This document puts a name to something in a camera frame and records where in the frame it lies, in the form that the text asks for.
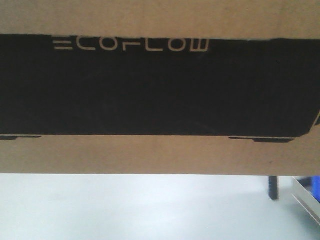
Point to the brown cardboard Ecoflow box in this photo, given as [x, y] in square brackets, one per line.
[205, 87]

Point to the black table leg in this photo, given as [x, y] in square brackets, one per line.
[273, 188]

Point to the large blue plastic crate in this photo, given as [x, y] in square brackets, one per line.
[312, 185]

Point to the metal shelf rail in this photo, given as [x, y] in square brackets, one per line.
[301, 191]

